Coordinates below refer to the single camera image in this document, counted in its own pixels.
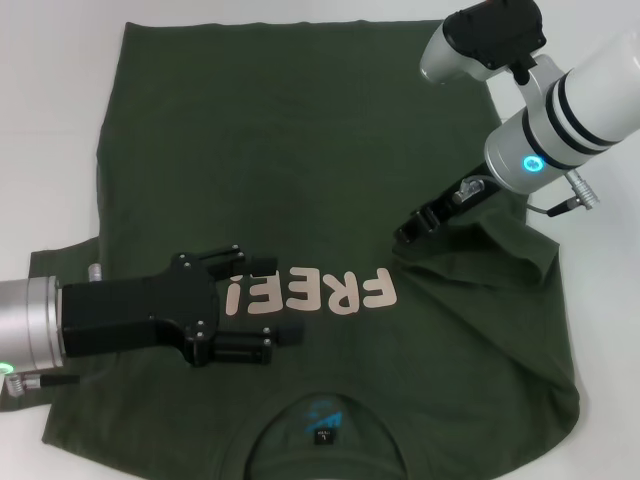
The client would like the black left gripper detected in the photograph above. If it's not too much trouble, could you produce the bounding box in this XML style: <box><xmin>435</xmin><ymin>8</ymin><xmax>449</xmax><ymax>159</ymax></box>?
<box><xmin>60</xmin><ymin>243</ymin><xmax>307</xmax><ymax>369</ymax></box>

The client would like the dark green printed t-shirt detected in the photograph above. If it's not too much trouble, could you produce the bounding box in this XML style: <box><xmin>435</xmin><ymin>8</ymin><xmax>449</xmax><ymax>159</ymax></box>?
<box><xmin>27</xmin><ymin>19</ymin><xmax>584</xmax><ymax>480</ymax></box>

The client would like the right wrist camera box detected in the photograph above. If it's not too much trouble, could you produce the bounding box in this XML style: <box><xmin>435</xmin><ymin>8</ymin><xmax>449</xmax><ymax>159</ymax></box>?
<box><xmin>418</xmin><ymin>0</ymin><xmax>548</xmax><ymax>87</ymax></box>

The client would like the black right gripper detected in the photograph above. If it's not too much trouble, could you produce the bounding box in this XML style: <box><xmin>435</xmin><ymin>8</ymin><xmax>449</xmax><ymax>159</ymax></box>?
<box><xmin>394</xmin><ymin>160</ymin><xmax>503</xmax><ymax>246</ymax></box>

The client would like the silver elbow cable connector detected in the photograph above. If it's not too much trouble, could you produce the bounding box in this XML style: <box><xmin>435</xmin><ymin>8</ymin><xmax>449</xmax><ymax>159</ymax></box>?
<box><xmin>451</xmin><ymin>176</ymin><xmax>485</xmax><ymax>205</ymax></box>

